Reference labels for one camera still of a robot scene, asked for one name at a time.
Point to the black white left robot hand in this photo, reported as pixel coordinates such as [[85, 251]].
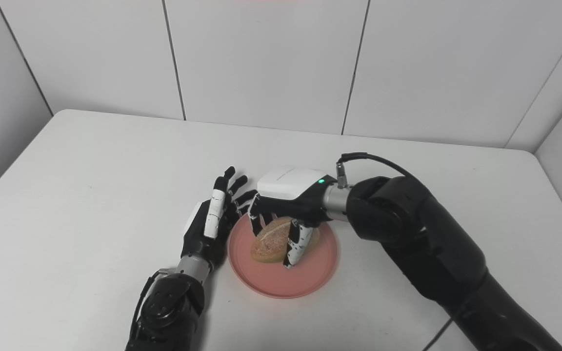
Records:
[[205, 234]]

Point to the pink round plate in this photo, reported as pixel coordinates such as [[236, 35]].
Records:
[[286, 280]]

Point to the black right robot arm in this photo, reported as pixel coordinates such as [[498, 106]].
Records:
[[432, 243]]

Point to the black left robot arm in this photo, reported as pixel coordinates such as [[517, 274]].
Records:
[[169, 312]]

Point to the golden bread roll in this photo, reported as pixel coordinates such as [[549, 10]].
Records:
[[271, 243]]

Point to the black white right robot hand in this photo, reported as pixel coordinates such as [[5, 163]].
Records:
[[291, 195]]

